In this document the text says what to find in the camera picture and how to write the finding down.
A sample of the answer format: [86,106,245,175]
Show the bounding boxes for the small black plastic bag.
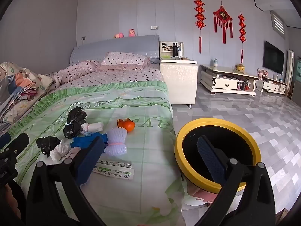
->
[36,136,61,158]

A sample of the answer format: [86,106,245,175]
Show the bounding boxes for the white wrapper with green label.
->
[92,160,135,181]

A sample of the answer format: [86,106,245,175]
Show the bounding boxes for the blue rubber glove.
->
[70,132,109,149]

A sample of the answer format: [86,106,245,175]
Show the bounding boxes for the white nightstand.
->
[159,41,198,110]

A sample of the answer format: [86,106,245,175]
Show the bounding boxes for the long red knot decoration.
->
[237,12,246,64]
[194,0,205,54]

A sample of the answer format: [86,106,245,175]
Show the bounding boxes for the white foam fruit net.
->
[103,127,128,156]

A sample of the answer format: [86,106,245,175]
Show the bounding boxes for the large black plastic bag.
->
[63,106,88,140]

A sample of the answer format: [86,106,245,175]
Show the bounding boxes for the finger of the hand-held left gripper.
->
[0,134,12,149]
[5,132,30,160]

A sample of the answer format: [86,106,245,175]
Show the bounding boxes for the small white tv cabinet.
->
[255,75,288,96]

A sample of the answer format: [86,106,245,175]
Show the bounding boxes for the pink dotted bed sheet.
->
[59,63,165,92]

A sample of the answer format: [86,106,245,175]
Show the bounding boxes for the clutter under cabinet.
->
[237,80,252,91]

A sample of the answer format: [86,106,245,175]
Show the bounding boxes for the orange peel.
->
[117,118,137,132]

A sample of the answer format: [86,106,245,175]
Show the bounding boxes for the white tissue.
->
[81,122,104,133]
[49,139,72,162]

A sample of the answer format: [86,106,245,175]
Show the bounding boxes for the yellow round bin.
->
[174,118,262,193]

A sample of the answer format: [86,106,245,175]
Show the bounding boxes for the louvred window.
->
[270,11,286,39]

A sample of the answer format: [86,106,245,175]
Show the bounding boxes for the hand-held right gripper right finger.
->
[195,135,276,226]

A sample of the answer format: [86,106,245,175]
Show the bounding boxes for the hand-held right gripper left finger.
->
[25,136,111,226]

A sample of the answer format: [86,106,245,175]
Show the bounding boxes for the pink dotted quilt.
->
[45,60,99,85]

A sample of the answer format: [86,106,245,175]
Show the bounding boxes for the green floral bedspread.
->
[9,80,189,226]

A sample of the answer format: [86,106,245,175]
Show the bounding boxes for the bed with grey headboard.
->
[0,35,189,226]

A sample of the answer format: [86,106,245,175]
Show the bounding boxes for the large white tv cabinet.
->
[199,64,260,97]

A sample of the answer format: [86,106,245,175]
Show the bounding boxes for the white standing air conditioner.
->
[283,49,295,97]

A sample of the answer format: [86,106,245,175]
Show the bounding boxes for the green fish tank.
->
[294,56,301,80]

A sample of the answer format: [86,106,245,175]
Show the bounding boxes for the wall mounted television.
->
[263,40,285,75]

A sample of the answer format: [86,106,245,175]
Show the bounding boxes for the brown side cabinet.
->
[290,80,301,102]

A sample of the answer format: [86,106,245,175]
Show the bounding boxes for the pink dotted pillow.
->
[97,52,151,71]

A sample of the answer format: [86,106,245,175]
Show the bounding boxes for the red diamond tassel decoration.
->
[213,0,233,44]

